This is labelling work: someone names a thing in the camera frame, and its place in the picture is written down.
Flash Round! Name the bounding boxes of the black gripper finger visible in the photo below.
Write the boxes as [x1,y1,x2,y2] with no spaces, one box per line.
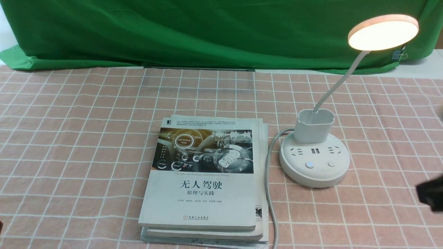
[416,175,443,212]

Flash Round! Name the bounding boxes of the white desk lamp with sockets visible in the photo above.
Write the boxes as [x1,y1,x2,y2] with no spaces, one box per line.
[279,14,419,188]

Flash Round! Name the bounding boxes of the blue binder clip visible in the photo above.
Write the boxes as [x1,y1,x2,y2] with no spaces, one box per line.
[391,45,408,63]

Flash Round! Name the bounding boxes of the middle white book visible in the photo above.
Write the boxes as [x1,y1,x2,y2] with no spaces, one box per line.
[145,119,265,241]

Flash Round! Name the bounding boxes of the top self-driving vehicle book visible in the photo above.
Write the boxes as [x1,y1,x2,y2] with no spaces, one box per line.
[138,117,263,231]

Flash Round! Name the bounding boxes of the green backdrop cloth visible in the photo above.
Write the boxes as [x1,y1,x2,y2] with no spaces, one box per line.
[1,0,442,74]

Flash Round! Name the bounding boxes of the bottom book with printed cover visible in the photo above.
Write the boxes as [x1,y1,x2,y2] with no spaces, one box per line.
[141,114,269,249]

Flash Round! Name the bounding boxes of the pink checkered tablecloth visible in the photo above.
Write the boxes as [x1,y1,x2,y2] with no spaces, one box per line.
[0,66,443,249]

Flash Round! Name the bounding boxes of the grey lamp power cable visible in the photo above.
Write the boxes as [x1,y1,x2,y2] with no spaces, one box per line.
[264,129,295,249]

